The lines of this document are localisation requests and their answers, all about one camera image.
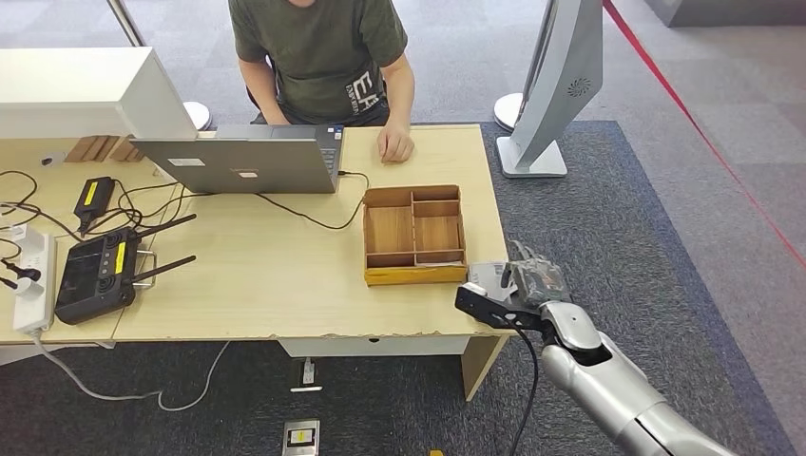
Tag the silver floor socket plate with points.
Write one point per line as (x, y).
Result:
(301, 437)

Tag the silver kiosk stand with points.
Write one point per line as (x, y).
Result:
(560, 63)

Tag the white round stanchion base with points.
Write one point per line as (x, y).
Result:
(505, 112)
(198, 115)

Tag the black remote controller with antennas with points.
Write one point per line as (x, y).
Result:
(95, 277)

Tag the grey laptop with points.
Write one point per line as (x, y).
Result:
(252, 165)

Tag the red barrier belt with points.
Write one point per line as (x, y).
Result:
(692, 119)

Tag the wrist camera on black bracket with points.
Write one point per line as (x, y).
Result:
(485, 308)

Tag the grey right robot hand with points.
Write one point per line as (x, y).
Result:
(541, 283)

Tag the black power adapter yellow label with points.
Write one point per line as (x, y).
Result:
(94, 198)

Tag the small black round device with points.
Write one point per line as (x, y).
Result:
(46, 161)

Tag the wooden compartment box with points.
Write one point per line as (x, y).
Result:
(390, 229)

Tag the black power plug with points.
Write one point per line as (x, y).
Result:
(28, 274)

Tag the light wooden side desk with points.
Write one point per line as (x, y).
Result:
(57, 170)

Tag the person's right forearm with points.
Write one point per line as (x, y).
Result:
(261, 94)

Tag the wooden block stack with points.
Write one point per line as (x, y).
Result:
(95, 148)

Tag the person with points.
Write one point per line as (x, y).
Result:
(315, 50)

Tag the grey floor platform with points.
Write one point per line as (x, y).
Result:
(724, 9)

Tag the white room key card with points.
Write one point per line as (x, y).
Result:
(441, 265)

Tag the person's left hand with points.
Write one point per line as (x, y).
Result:
(395, 143)

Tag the white power strip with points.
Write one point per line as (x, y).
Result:
(36, 308)

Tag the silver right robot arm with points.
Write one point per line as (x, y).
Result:
(604, 377)

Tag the person's left forearm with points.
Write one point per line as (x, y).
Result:
(400, 91)

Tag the metal stanchion pole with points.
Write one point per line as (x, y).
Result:
(126, 22)

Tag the small white plug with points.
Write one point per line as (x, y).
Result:
(14, 233)

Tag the white counter cabinet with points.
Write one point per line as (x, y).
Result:
(63, 82)

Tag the white floor bracket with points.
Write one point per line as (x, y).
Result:
(308, 372)

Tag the grey card reader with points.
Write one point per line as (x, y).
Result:
(485, 277)

